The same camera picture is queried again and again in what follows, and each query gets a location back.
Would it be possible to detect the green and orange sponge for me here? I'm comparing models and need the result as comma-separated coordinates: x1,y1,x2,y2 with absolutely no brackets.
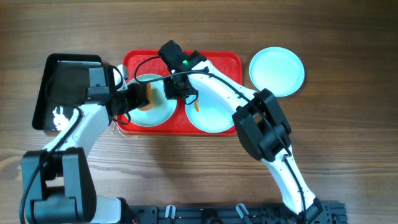
138,83,155,111

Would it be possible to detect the white plate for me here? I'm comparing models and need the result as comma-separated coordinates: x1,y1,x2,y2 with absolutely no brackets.
249,47,305,97
129,80,177,127
185,92,234,134

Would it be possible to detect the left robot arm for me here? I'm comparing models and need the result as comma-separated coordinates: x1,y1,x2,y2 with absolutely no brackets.
19,65,152,223

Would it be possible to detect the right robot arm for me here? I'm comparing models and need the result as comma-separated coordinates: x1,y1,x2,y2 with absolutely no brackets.
158,40,323,223

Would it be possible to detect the red plastic tray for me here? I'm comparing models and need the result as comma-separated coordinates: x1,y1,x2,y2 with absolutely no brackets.
117,49,243,136

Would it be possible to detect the black rectangular water tray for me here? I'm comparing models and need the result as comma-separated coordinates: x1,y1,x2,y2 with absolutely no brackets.
32,54,102,131

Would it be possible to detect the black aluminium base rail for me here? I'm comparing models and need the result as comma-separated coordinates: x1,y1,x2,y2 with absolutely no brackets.
130,202,348,224

